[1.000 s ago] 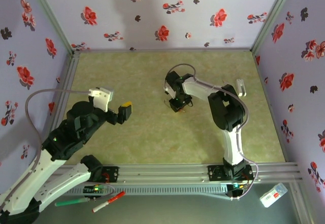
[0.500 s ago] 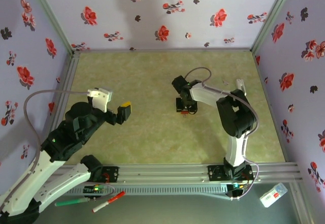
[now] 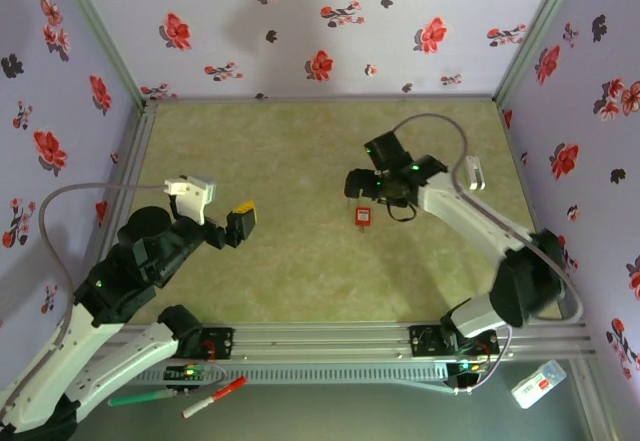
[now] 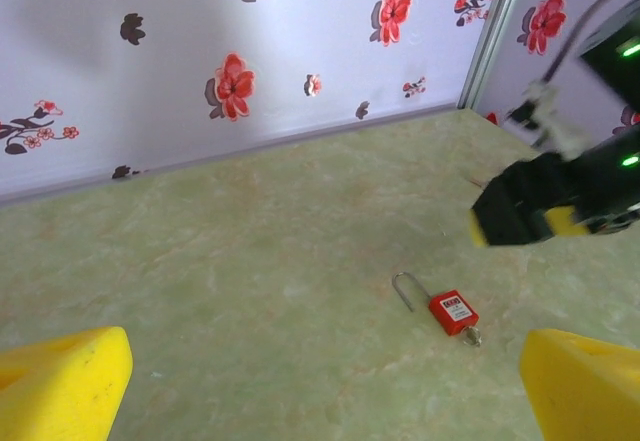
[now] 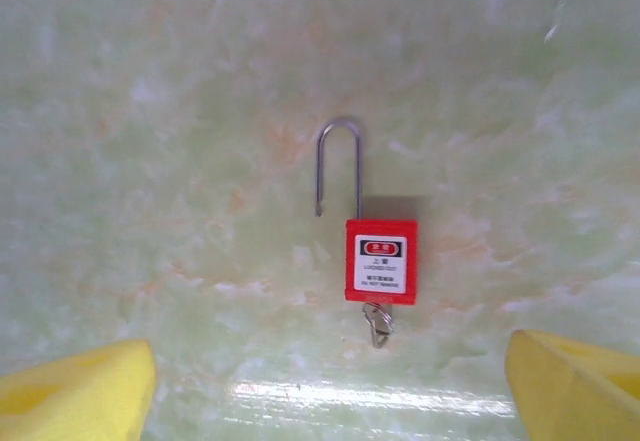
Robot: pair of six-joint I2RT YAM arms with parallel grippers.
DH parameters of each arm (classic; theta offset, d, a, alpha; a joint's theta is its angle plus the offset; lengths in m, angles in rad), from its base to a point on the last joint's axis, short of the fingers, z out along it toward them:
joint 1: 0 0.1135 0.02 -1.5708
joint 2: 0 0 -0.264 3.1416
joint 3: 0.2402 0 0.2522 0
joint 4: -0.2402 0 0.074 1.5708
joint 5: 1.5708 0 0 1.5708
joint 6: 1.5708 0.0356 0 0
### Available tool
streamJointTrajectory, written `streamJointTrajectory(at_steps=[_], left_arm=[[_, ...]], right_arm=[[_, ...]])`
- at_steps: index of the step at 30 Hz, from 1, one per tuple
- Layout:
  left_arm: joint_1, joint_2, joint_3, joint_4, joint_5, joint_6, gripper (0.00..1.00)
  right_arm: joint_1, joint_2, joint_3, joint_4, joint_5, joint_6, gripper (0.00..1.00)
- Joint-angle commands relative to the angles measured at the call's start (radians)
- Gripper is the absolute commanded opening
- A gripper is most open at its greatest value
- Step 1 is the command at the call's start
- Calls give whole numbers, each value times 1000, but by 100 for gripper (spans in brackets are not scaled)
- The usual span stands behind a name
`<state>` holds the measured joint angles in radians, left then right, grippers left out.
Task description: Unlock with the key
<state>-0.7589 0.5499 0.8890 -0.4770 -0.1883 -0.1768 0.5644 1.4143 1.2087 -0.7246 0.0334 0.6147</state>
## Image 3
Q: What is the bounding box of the white plastic clip block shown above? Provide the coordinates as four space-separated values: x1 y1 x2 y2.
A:
462 155 487 192

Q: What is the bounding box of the green marker pen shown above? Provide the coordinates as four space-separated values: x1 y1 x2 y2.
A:
107 388 176 408

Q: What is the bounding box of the thin aluminium wall rail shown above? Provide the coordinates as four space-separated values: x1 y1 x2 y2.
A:
147 94 501 105

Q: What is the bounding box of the grey right arm cable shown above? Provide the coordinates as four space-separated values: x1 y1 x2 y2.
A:
392 113 585 395

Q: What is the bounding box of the red capped white marker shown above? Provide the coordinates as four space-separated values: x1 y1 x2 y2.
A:
180 375 249 420

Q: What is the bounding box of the aluminium side rail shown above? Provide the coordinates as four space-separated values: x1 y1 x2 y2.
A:
92 103 159 272

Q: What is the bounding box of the grey left arm cable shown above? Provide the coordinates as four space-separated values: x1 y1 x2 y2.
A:
0 180 174 422

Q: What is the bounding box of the aluminium frame post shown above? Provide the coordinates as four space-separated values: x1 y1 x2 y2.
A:
569 358 619 441

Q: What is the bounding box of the white box with red label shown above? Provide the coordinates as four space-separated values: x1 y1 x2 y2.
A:
510 359 569 410

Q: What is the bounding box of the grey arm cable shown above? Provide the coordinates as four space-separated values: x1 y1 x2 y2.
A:
0 180 174 422
392 113 585 395

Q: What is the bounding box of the aluminium corner post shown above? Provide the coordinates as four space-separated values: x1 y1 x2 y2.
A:
492 0 586 107
49 0 151 110

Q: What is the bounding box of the thin grey wire loop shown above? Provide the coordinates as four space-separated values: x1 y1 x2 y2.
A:
169 355 231 400

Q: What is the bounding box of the wide aluminium base rail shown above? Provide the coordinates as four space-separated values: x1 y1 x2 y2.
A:
119 321 596 362

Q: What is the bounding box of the grey slotted cable duct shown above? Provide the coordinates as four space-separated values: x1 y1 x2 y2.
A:
134 364 449 386

